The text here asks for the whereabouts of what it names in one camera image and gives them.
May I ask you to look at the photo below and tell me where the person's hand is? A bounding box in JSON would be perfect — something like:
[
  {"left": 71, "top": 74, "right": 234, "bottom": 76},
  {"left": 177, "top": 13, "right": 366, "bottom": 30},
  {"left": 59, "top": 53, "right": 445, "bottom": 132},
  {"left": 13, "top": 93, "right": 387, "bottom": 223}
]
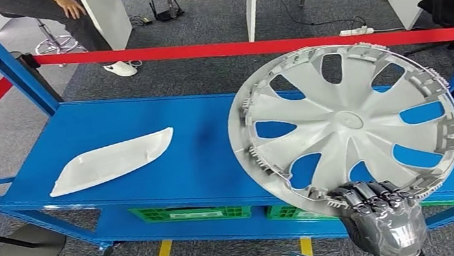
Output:
[{"left": 56, "top": 0, "right": 88, "bottom": 22}]

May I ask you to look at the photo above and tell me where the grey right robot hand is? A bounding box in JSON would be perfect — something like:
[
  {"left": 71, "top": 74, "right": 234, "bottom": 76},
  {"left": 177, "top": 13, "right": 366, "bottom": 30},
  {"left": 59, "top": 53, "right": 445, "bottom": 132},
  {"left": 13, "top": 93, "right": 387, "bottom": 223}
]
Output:
[{"left": 326, "top": 173, "right": 431, "bottom": 256}]

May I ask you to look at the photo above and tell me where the grey plastic wheel hubcap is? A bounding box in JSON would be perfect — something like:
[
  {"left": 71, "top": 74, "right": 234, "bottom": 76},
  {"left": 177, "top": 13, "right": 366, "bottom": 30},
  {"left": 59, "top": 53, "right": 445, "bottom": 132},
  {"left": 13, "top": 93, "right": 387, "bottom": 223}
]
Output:
[{"left": 219, "top": 29, "right": 454, "bottom": 230}]

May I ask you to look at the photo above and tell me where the white curved plastic part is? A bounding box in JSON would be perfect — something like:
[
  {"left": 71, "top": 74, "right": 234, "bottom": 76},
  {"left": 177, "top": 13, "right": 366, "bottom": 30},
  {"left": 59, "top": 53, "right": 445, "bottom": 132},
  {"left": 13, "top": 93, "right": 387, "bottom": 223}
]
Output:
[{"left": 43, "top": 126, "right": 181, "bottom": 198}]

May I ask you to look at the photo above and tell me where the blue metal shelf rack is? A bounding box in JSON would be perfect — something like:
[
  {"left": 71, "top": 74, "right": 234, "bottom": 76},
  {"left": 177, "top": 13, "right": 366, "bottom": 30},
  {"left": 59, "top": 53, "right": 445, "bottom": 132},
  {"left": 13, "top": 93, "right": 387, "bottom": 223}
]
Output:
[{"left": 0, "top": 0, "right": 454, "bottom": 256}]

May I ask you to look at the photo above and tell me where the white office desk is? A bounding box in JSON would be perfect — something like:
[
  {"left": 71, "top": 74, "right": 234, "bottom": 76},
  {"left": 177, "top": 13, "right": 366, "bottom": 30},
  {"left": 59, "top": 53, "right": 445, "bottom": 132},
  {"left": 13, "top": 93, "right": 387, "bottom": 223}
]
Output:
[{"left": 77, "top": 0, "right": 268, "bottom": 63}]

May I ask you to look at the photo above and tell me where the person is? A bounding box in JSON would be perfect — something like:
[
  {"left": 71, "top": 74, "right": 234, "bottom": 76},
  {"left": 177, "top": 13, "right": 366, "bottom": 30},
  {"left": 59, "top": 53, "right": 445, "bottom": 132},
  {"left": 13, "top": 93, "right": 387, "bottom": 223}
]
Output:
[{"left": 0, "top": 0, "right": 139, "bottom": 93}]

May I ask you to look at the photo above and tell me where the chrome base stool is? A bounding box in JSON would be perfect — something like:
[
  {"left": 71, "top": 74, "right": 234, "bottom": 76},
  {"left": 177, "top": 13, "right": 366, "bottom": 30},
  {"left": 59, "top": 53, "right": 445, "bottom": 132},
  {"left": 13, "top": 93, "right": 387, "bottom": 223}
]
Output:
[{"left": 31, "top": 12, "right": 90, "bottom": 71}]

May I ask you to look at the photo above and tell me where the green plastic crate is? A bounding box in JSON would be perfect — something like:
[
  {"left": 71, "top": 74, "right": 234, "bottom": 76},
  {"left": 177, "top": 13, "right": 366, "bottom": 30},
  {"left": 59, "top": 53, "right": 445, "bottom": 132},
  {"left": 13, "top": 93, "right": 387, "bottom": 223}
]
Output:
[
  {"left": 265, "top": 197, "right": 342, "bottom": 228},
  {"left": 420, "top": 196, "right": 454, "bottom": 211},
  {"left": 129, "top": 194, "right": 253, "bottom": 233}
]

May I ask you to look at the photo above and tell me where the chrome base belt stanchion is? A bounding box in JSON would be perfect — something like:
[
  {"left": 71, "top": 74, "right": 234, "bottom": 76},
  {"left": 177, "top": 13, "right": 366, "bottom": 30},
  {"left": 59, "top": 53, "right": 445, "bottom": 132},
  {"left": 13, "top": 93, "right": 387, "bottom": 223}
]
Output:
[{"left": 9, "top": 46, "right": 64, "bottom": 110}]

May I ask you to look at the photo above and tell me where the black router with antennas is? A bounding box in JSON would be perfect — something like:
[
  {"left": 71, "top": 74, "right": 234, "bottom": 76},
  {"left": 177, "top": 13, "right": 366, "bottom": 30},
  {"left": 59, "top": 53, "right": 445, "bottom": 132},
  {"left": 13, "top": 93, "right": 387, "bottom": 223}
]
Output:
[{"left": 149, "top": 0, "right": 186, "bottom": 23}]

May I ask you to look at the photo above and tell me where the long red barrier belt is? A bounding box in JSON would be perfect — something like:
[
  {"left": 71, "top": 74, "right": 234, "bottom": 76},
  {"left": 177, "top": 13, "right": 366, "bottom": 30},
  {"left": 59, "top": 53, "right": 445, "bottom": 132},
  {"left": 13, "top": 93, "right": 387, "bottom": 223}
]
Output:
[{"left": 32, "top": 3, "right": 454, "bottom": 94}]

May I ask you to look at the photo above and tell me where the white power strip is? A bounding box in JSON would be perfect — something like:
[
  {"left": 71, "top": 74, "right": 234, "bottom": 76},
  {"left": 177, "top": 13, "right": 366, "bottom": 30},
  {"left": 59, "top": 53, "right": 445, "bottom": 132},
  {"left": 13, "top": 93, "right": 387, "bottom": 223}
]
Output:
[{"left": 338, "top": 25, "right": 376, "bottom": 38}]

